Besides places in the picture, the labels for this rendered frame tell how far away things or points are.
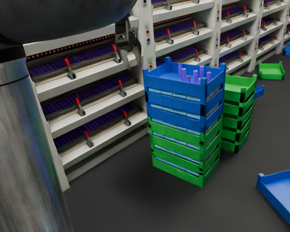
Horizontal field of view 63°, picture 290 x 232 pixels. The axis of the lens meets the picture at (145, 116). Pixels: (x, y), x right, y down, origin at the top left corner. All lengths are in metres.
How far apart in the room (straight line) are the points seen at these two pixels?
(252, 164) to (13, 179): 1.22
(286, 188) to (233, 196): 0.25
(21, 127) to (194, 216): 0.92
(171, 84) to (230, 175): 0.58
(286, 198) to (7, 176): 1.13
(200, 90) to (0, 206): 0.76
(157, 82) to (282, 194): 0.75
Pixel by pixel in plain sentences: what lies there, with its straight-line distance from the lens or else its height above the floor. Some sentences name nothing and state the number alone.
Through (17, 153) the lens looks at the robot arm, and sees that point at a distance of 0.31.
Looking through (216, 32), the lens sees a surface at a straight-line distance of 1.91.
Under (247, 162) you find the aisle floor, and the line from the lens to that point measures 1.40.
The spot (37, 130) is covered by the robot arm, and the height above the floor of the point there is 0.74.
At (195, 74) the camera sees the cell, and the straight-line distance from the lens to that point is 1.03.
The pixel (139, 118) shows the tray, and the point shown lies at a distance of 1.47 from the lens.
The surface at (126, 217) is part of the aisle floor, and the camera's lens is 1.14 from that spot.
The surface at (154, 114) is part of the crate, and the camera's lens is 1.12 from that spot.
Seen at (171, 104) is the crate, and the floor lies 0.42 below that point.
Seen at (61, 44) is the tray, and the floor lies 0.70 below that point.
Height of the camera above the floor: 0.89
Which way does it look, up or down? 29 degrees down
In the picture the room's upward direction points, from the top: 7 degrees counter-clockwise
